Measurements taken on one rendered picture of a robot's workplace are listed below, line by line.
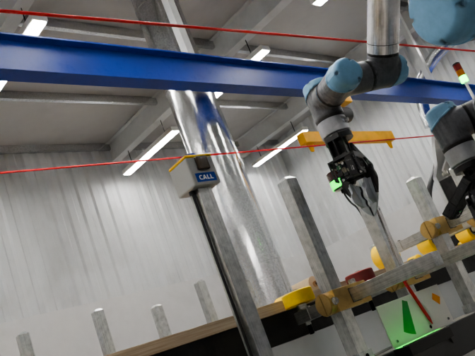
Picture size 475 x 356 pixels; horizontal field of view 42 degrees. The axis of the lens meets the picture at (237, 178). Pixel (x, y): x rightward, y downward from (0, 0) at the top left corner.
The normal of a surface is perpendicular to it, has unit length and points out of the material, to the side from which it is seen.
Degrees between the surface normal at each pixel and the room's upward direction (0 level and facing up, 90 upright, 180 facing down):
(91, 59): 90
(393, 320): 90
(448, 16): 97
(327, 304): 90
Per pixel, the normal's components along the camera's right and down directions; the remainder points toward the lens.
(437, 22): -0.84, 0.33
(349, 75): 0.25, -0.39
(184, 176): -0.75, 0.09
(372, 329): 0.56, -0.44
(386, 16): -0.01, 0.41
